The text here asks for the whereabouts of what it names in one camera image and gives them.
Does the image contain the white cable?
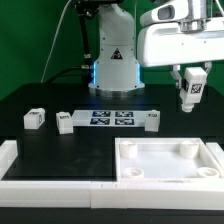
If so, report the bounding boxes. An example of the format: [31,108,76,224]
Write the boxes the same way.
[40,0,73,84]

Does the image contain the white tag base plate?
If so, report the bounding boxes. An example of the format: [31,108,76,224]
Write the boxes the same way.
[72,110,147,127]

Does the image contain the white U-shaped obstacle fence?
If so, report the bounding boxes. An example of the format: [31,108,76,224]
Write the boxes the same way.
[0,140,224,210]

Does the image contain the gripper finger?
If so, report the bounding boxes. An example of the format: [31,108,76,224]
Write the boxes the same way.
[204,62,212,75]
[170,65,183,89]

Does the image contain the black cable bundle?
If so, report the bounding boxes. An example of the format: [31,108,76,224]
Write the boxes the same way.
[44,0,101,84]

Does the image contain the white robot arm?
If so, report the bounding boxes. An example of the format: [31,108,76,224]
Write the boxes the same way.
[89,0,224,96]

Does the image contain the white square tabletop tray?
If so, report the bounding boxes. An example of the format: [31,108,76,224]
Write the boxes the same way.
[115,138,224,181]

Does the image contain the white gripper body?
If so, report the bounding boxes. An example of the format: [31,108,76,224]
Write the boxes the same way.
[137,0,224,67]

